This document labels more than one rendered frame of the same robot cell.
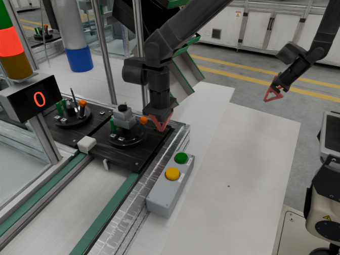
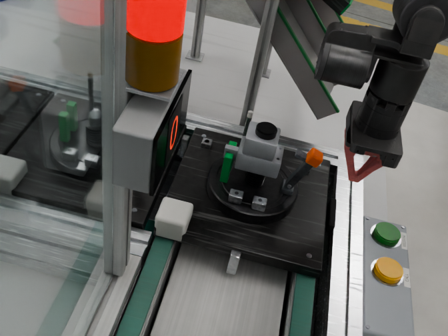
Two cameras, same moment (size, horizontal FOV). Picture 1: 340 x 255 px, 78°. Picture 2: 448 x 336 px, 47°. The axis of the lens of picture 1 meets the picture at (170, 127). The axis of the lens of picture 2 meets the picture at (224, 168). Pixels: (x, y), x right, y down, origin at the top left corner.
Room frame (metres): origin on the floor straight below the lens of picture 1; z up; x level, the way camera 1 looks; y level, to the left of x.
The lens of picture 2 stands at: (0.04, 0.40, 1.53)
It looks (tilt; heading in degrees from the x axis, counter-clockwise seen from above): 42 degrees down; 339
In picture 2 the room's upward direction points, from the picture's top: 12 degrees clockwise
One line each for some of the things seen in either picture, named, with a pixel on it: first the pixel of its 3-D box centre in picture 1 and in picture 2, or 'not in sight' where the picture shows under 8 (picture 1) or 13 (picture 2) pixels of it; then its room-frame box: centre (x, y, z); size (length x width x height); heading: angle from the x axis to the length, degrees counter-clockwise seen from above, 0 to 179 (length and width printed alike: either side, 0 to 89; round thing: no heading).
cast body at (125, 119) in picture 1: (121, 115); (255, 145); (0.58, 0.16, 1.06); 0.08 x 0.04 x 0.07; 66
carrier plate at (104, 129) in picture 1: (127, 137); (250, 194); (0.57, 0.15, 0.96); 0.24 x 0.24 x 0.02; 65
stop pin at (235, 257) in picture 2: (107, 164); (233, 262); (0.46, 0.20, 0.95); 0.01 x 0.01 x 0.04; 65
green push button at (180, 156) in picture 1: (181, 158); (386, 235); (0.47, -0.04, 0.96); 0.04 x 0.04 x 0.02
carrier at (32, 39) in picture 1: (41, 31); not in sight; (1.83, 1.05, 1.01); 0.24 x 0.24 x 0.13; 65
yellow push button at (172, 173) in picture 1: (172, 174); (387, 271); (0.41, -0.01, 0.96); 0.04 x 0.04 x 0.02
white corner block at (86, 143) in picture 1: (87, 144); (173, 219); (0.52, 0.28, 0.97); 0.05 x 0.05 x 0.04; 65
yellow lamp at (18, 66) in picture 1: (16, 64); (153, 53); (0.45, 0.34, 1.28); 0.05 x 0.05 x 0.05
